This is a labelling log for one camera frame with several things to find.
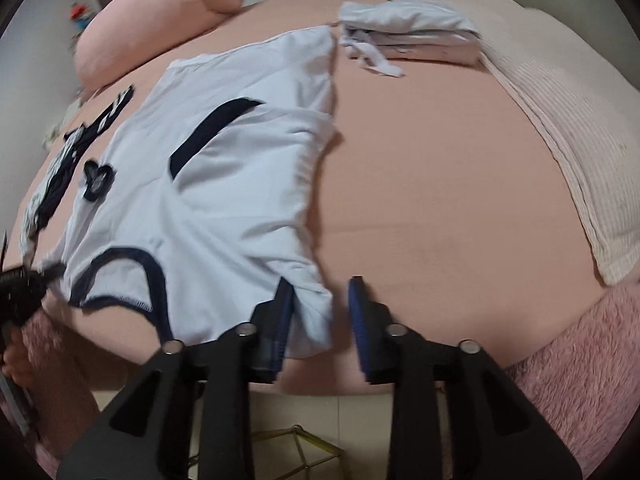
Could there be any pink fluffy fabric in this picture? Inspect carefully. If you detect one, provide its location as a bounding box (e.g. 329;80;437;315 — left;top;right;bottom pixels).
20;280;640;480

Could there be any gold wire basket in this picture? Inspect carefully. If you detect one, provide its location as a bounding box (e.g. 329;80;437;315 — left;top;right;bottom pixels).
250;424;347;480

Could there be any navy striped garment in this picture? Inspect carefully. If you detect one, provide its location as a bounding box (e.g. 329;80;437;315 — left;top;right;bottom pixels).
35;85;137;233

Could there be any white navy-trimmed T-shirt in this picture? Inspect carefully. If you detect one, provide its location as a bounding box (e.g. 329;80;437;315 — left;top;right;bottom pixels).
42;25;341;361

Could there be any person's left hand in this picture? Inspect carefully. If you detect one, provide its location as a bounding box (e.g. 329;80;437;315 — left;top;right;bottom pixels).
1;332;35;386

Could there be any cream waffle blanket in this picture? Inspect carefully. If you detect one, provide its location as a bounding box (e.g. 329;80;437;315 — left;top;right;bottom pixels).
477;5;640;287

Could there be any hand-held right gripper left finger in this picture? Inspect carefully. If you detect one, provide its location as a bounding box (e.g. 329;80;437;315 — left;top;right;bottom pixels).
56;277;297;480

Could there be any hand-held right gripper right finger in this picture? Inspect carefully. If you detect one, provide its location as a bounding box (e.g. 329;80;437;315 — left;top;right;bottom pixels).
348;276;583;480

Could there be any folded white garment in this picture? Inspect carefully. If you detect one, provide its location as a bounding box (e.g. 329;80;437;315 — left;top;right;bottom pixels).
337;0;482;78

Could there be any folded pale pink garment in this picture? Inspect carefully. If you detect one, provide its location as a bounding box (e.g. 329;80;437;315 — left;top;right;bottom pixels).
385;40;481;66

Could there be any white printed garment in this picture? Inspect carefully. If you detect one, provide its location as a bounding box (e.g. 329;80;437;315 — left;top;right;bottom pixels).
20;125;101;261

